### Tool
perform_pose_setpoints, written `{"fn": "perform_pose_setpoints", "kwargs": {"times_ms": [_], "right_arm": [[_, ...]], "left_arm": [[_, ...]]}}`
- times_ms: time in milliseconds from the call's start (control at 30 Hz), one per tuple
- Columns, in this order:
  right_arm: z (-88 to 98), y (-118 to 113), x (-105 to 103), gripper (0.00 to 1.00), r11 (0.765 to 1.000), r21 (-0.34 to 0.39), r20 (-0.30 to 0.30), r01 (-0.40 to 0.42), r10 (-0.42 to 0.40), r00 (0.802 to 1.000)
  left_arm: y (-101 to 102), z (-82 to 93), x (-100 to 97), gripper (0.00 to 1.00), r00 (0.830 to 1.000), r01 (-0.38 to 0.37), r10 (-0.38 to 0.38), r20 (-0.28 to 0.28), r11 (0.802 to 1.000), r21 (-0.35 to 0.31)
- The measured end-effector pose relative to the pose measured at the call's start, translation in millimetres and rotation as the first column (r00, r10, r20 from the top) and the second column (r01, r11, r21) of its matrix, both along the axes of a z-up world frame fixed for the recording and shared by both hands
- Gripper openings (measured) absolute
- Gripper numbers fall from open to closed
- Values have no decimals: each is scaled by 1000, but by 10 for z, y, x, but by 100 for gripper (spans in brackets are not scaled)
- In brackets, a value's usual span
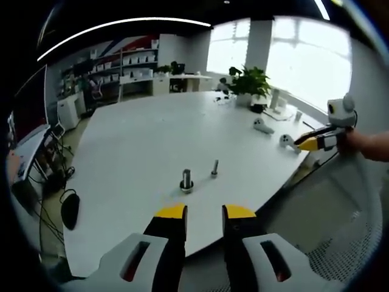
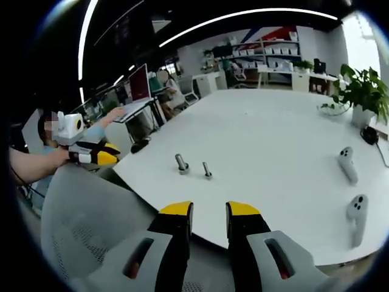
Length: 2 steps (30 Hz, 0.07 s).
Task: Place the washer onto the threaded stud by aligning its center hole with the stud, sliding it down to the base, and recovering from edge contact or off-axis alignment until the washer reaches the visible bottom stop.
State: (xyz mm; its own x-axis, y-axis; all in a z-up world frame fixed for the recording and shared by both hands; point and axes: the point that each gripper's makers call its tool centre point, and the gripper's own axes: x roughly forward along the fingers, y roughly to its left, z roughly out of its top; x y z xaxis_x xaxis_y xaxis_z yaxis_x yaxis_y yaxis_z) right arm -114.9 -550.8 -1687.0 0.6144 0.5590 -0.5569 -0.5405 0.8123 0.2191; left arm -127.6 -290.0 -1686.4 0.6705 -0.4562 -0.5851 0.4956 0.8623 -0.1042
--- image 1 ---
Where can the ceiling light strip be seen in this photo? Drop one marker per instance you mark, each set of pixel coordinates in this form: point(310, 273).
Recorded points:
point(322, 9)
point(127, 20)

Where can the shelving with white bins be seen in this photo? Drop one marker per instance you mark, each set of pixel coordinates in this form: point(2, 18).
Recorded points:
point(136, 59)

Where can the grey mesh office chair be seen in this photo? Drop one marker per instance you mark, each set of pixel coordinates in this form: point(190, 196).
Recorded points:
point(334, 213)

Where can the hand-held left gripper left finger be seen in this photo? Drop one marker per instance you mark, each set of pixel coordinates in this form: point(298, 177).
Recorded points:
point(165, 240)

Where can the white handheld controller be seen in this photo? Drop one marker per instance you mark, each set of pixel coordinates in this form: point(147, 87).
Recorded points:
point(287, 141)
point(261, 125)

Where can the small potted plant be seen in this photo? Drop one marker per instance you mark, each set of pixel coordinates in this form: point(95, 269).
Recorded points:
point(165, 69)

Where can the white bottle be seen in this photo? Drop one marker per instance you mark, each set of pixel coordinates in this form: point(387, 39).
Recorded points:
point(275, 102)

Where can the small white cup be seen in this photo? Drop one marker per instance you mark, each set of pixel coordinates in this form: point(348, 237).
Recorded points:
point(298, 116)

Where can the thin steel threaded stud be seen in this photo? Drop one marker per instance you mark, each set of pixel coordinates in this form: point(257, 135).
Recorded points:
point(215, 165)

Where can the black monitor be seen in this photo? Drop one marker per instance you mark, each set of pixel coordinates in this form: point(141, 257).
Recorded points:
point(179, 68)

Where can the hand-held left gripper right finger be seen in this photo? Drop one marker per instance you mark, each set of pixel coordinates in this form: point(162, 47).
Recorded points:
point(240, 240)

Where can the white counter desk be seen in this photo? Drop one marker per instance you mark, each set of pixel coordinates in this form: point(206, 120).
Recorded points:
point(161, 85)

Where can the large potted green plant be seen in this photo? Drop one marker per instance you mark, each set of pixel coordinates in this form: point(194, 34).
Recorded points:
point(252, 82)

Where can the monitor with red screen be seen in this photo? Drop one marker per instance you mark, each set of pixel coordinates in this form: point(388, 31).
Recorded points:
point(30, 106)

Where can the black oval device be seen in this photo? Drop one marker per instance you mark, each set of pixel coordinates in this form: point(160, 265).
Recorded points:
point(71, 211)

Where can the grey side desk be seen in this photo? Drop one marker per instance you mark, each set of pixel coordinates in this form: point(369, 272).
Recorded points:
point(30, 152)

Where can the thick steel threaded stud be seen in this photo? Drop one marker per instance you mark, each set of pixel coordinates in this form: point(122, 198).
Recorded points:
point(186, 176)

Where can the white cabinet unit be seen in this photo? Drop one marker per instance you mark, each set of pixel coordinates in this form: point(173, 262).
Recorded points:
point(68, 112)

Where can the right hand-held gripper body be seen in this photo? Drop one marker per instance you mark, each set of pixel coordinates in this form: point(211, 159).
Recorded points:
point(340, 111)

